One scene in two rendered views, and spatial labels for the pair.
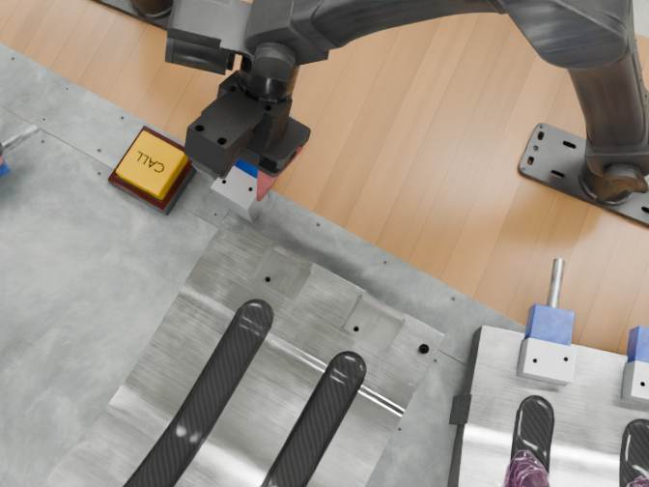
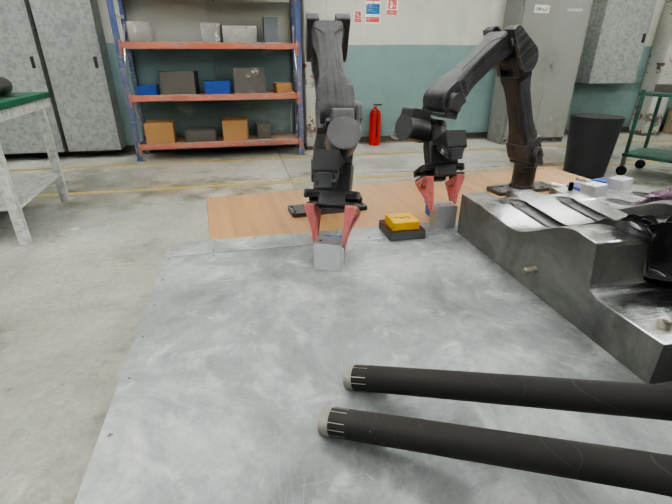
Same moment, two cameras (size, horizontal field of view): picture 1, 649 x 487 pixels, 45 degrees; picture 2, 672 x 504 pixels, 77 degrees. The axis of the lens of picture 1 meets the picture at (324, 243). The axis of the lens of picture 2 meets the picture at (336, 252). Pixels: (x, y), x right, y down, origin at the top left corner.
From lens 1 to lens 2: 1.08 m
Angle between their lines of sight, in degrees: 55
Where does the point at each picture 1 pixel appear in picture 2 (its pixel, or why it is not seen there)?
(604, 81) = (526, 93)
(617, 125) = (530, 123)
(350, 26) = (471, 79)
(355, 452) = (607, 209)
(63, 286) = (422, 267)
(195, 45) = (420, 119)
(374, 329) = not seen: hidden behind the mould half
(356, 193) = not seen: hidden behind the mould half
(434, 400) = not seen: hidden behind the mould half
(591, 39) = (532, 50)
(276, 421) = (575, 215)
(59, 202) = (377, 252)
